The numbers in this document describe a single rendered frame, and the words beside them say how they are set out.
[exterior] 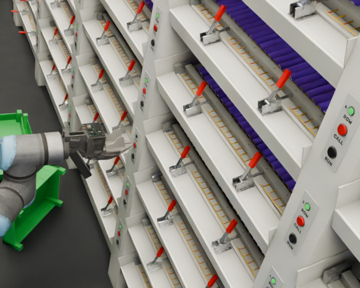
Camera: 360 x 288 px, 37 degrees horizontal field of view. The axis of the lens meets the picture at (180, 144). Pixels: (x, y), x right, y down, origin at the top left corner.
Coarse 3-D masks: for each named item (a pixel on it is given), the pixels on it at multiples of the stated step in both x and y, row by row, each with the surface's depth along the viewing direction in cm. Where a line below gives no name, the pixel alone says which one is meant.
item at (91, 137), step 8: (80, 128) 153; (88, 128) 154; (96, 128) 154; (64, 136) 152; (72, 136) 150; (80, 136) 151; (88, 136) 151; (96, 136) 152; (104, 136) 153; (64, 144) 150; (72, 144) 152; (80, 144) 153; (88, 144) 151; (96, 144) 154; (104, 144) 155; (72, 152) 153; (80, 152) 155; (88, 152) 153; (96, 152) 155
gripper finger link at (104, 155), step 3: (105, 150) 157; (102, 153) 156; (105, 153) 156; (108, 153) 156; (111, 153) 157; (114, 153) 158; (117, 153) 158; (93, 156) 156; (96, 156) 156; (99, 156) 156; (102, 156) 155; (105, 156) 155; (108, 156) 156; (111, 156) 157; (114, 156) 158; (99, 159) 156; (102, 159) 156; (105, 159) 156
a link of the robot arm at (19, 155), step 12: (0, 144) 145; (12, 144) 144; (24, 144) 145; (36, 144) 146; (0, 156) 145; (12, 156) 143; (24, 156) 145; (36, 156) 146; (48, 156) 148; (0, 168) 146; (12, 168) 146; (24, 168) 147; (36, 168) 152
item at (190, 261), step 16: (144, 176) 166; (160, 176) 166; (144, 192) 165; (160, 192) 163; (160, 208) 160; (176, 208) 159; (160, 224) 153; (176, 224) 154; (160, 240) 156; (176, 240) 151; (192, 240) 150; (176, 256) 147; (192, 256) 146; (176, 272) 147; (192, 272) 143; (208, 272) 143
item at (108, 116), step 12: (84, 60) 215; (96, 60) 215; (84, 72) 213; (108, 84) 206; (96, 96) 201; (96, 108) 203; (108, 108) 195; (120, 108) 195; (108, 120) 191; (108, 132) 191; (120, 156) 181
